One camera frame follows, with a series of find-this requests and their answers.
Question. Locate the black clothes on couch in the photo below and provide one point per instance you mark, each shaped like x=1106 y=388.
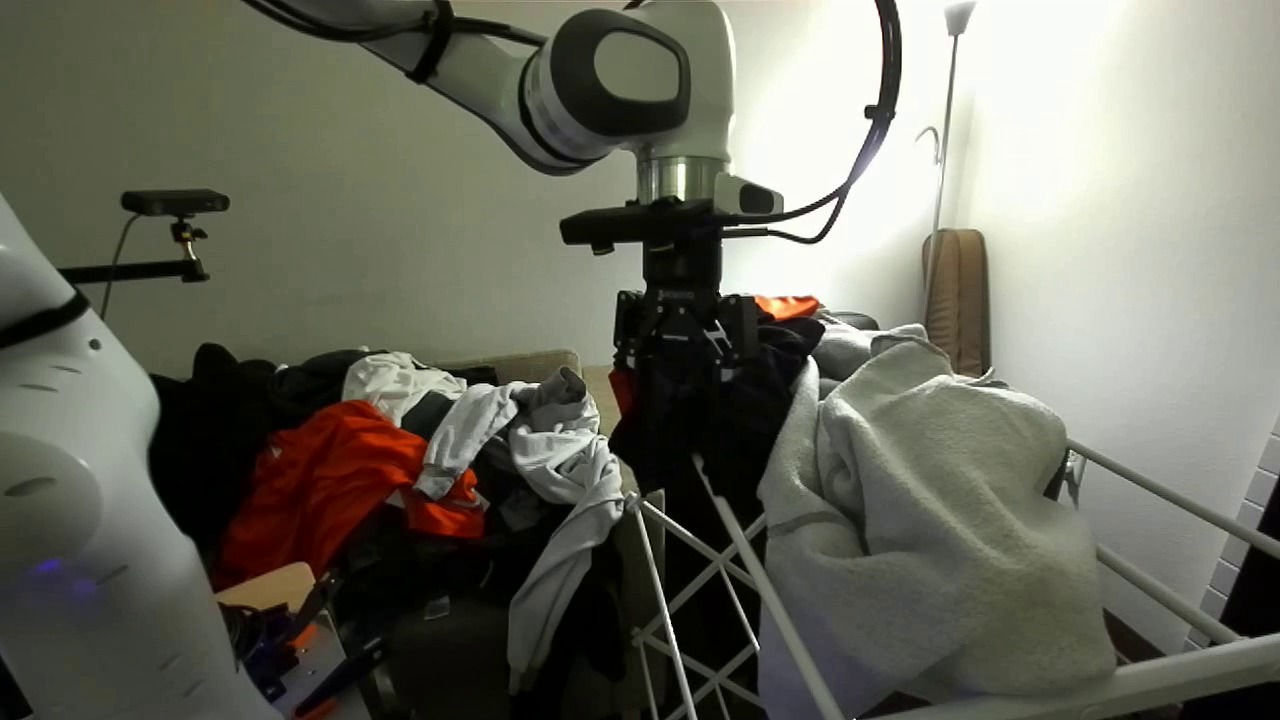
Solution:
x=216 y=421

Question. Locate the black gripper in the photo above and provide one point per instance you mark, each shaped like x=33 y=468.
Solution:
x=683 y=267

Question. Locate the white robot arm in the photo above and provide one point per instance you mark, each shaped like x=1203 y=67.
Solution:
x=105 y=608

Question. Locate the grey sweatshirt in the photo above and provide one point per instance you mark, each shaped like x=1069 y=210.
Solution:
x=919 y=540

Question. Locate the orange shirt on couch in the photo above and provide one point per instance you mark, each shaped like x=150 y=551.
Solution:
x=316 y=482

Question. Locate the orange shirt on rack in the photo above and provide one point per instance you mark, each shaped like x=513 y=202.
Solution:
x=786 y=305

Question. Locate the white clothes drying rack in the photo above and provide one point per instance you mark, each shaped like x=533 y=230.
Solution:
x=710 y=631

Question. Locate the white shirt on couch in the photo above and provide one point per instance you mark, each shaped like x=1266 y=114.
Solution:
x=555 y=444

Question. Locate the black shirt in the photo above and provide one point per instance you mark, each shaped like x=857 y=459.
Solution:
x=700 y=388

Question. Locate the white floor lamp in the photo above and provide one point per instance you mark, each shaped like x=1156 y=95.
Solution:
x=959 y=19

